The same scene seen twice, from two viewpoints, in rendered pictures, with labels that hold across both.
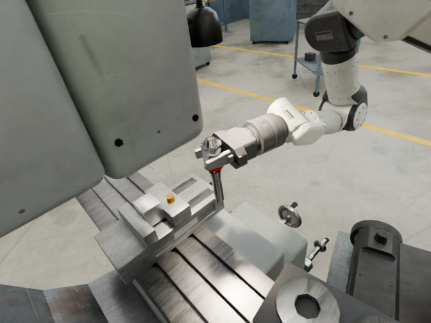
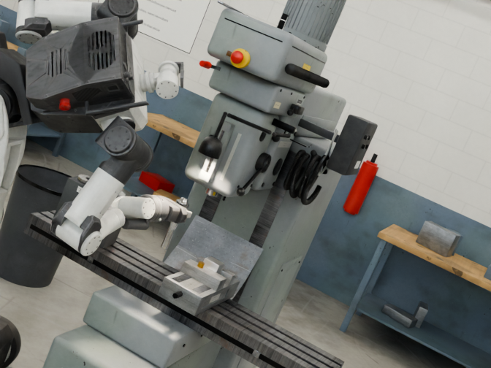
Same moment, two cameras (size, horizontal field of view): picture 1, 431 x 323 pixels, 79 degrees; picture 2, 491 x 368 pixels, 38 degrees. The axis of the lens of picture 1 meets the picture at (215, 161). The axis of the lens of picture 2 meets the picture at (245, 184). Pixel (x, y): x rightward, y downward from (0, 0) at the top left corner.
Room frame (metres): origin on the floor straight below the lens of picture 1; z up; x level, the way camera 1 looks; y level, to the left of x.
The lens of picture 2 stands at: (2.55, -1.18, 1.80)
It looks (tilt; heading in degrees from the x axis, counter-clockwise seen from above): 10 degrees down; 146
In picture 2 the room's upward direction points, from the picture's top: 23 degrees clockwise
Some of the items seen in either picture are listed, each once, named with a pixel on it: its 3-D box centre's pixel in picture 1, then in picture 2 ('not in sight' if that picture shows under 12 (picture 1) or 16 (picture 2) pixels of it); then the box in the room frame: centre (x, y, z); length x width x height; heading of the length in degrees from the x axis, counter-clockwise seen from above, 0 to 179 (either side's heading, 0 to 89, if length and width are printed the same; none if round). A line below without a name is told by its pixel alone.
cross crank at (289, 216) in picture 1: (284, 221); not in sight; (0.74, -0.26, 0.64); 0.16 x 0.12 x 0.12; 128
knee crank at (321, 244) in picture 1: (315, 252); not in sight; (0.65, -0.37, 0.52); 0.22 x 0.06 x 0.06; 128
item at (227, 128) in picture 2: not in sight; (216, 151); (0.50, 0.05, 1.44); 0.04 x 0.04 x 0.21; 38
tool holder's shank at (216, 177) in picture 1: (217, 183); (169, 233); (0.49, 0.00, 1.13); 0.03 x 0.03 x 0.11
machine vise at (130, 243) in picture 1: (162, 216); (202, 282); (0.53, 0.17, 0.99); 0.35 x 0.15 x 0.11; 128
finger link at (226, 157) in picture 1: (219, 161); not in sight; (0.46, -0.01, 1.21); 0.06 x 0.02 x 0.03; 114
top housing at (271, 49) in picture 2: not in sight; (271, 53); (0.42, 0.14, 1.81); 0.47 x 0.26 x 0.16; 128
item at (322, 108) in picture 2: not in sight; (294, 104); (0.12, 0.52, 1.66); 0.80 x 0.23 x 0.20; 128
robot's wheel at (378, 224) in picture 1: (375, 239); not in sight; (0.68, -0.66, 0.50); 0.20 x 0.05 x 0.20; 56
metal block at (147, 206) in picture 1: (149, 209); (211, 268); (0.52, 0.20, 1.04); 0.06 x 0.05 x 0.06; 38
